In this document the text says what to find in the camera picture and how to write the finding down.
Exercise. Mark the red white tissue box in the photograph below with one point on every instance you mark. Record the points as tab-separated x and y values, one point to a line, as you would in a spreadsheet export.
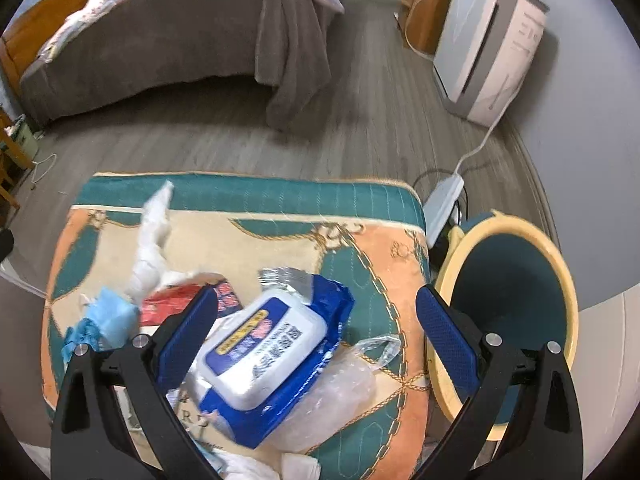
176	290

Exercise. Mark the clear plastic bag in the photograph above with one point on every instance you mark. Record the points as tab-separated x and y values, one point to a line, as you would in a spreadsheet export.
343	386

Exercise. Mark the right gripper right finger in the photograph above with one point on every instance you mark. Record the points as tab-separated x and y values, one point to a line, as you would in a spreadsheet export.
543	438

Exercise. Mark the blue wet wipes pack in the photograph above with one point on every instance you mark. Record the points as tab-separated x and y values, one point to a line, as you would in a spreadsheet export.
262	362

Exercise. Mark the bed with brown cover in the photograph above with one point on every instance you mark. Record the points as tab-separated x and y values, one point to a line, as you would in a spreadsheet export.
142	44

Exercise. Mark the wooden chair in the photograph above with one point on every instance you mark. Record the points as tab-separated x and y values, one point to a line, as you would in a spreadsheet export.
15	153

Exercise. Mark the blue glove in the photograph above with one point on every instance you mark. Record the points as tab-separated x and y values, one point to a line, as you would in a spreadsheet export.
109	321

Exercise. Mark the wooden headboard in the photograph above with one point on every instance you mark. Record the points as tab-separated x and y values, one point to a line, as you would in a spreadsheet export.
22	40

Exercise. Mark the patterned teal orange cushion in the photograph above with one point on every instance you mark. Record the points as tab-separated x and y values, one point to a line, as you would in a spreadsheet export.
366	234

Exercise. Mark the yellow teal trash bin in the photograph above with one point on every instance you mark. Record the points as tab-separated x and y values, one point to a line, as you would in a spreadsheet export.
509	278

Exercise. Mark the white power strip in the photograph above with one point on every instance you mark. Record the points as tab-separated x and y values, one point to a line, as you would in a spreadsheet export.
438	206

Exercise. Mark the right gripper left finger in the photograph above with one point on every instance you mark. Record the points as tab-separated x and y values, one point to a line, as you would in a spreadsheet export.
90	438

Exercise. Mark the wooden side cabinet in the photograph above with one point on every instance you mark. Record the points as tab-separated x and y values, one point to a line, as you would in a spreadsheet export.
421	23

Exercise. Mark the white air purifier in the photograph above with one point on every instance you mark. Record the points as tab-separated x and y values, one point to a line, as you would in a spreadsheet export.
484	53

